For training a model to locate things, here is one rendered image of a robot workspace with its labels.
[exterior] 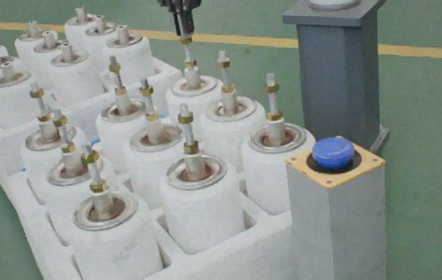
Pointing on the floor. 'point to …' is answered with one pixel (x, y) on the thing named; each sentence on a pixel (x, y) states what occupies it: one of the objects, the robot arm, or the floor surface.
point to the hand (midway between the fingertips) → (182, 23)
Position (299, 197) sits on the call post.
